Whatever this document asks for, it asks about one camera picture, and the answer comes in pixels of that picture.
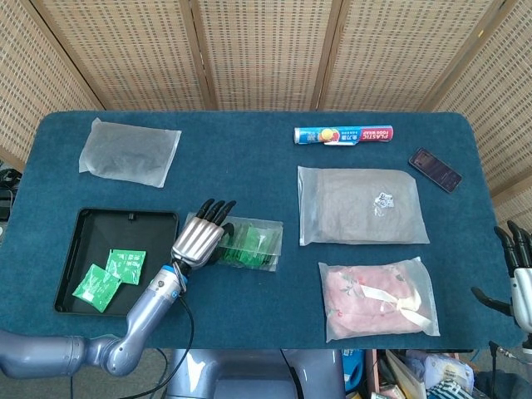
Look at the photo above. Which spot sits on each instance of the black equipment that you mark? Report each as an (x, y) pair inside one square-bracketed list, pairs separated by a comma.
[(6, 195)]

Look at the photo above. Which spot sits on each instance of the transparent plastic box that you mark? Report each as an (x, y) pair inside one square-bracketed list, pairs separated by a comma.
[(268, 249)]

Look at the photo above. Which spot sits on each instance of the blue table cloth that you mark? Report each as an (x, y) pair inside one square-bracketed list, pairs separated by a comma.
[(249, 174)]

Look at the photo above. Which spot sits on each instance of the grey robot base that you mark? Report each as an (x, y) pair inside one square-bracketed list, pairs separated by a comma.
[(249, 374)]

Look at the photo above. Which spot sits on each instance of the dark smartphone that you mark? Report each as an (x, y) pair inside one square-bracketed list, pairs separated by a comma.
[(434, 169)]

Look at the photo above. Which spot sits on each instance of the white plastic bag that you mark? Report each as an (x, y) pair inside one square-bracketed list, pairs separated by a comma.
[(440, 367)]

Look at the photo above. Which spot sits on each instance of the woven folding screen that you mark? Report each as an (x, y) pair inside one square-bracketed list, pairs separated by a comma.
[(266, 50)]

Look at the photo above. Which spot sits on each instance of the frosted bag with grey cloth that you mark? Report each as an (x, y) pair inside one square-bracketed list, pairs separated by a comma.
[(353, 208)]

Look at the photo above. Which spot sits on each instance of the black plastic tray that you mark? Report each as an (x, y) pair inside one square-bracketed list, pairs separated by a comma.
[(124, 232)]

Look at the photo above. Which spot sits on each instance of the plastic food wrap box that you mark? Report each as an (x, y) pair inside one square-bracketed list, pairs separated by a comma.
[(345, 135)]

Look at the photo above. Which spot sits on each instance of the frosted bag with dark contents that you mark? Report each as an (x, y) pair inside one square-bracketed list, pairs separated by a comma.
[(129, 154)]

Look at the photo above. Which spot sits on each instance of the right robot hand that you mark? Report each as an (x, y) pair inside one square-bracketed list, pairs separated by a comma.
[(523, 291)]

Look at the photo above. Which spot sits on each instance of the frosted bag with pink cloth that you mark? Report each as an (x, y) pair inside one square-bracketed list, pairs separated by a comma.
[(374, 299)]

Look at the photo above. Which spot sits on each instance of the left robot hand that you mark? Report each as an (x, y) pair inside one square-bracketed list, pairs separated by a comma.
[(197, 243)]

